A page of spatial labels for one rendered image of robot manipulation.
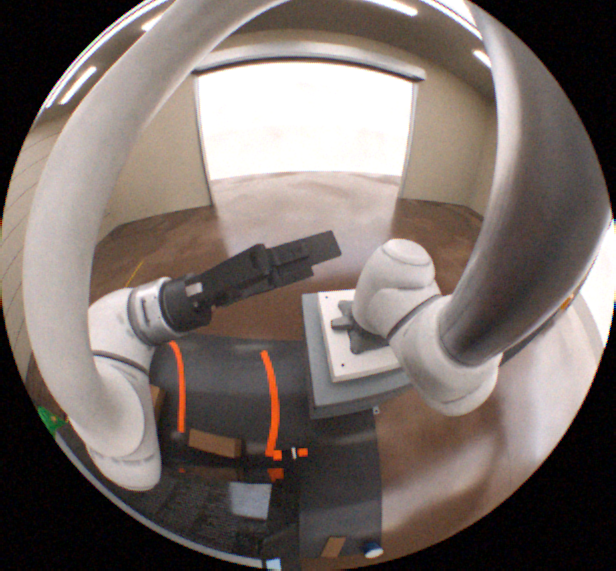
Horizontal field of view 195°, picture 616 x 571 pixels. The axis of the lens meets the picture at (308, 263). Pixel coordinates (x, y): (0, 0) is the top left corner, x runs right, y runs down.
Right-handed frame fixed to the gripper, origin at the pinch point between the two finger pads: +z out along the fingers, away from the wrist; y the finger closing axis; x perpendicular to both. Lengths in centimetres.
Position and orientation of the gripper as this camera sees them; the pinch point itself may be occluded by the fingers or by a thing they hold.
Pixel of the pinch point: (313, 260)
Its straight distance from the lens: 25.5
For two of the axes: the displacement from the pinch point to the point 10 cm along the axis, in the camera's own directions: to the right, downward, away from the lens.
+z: 9.2, -3.1, 2.5
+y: 1.8, -2.2, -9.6
